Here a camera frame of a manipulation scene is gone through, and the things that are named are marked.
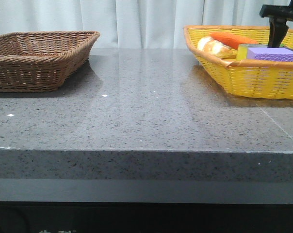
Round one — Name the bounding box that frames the orange toy carrot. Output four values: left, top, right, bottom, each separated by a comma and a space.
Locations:
209, 32, 258, 50

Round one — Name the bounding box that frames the purple foam block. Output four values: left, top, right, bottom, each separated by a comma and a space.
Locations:
246, 48, 293, 62

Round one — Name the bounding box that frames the yellow woven basket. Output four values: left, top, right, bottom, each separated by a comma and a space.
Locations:
183, 25, 293, 100

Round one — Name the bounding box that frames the brown wicker basket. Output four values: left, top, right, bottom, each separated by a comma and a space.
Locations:
0, 31, 100, 92

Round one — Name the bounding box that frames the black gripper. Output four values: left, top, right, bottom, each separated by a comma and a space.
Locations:
259, 0, 293, 48

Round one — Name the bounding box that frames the yellow packing tape roll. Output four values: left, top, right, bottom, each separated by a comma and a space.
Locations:
236, 44, 267, 61

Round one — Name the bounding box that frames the toy bread croissant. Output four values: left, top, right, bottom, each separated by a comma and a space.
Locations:
196, 36, 237, 59

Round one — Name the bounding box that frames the white curtain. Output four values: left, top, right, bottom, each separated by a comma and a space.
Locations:
0, 0, 293, 49

